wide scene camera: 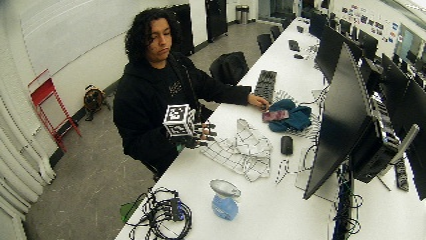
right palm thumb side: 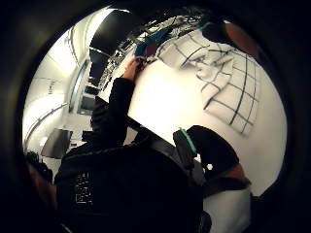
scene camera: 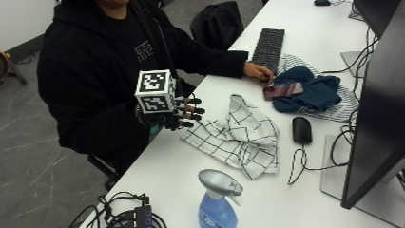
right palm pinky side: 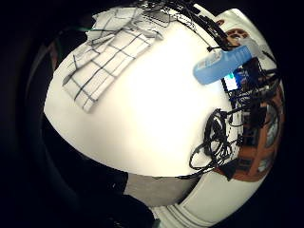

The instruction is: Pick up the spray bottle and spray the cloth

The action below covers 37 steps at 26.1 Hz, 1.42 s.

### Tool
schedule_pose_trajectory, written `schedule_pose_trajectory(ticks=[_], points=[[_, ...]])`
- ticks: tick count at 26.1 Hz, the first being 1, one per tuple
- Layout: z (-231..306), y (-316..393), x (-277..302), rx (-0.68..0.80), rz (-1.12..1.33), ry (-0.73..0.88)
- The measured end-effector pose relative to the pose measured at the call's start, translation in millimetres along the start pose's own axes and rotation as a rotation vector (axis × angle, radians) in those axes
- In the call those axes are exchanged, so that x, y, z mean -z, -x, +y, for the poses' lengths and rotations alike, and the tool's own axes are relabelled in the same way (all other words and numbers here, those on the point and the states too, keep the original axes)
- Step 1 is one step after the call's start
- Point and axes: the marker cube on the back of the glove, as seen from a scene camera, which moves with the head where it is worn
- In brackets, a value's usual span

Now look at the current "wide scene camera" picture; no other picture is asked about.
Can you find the grey trash bin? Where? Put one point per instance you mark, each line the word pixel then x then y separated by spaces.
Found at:
pixel 241 14

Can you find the black cabinet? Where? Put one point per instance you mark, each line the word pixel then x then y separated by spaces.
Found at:
pixel 216 18

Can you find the teal cloth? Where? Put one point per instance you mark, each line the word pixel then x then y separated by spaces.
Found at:
pixel 289 117

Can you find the white checked cloth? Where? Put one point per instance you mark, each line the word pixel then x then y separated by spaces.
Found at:
pixel 241 150

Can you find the black keyboard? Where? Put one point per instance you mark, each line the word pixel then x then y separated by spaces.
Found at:
pixel 266 84

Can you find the large black monitor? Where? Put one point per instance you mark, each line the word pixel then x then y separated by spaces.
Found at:
pixel 341 126

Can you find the black computer mouse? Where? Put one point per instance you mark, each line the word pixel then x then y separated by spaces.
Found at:
pixel 286 145

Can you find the the person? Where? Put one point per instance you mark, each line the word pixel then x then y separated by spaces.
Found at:
pixel 146 93

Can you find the black desktop computer box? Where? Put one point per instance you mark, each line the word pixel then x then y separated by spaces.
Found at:
pixel 374 146

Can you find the green object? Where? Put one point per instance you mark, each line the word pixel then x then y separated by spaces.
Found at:
pixel 129 210

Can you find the white marker cube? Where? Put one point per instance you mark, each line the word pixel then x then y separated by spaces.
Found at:
pixel 178 120

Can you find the small black office chair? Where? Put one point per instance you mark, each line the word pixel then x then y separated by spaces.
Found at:
pixel 264 42

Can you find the red folding step stool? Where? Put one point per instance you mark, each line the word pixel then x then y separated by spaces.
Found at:
pixel 51 110

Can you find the brown backpack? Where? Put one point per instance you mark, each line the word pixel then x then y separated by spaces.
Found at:
pixel 93 100

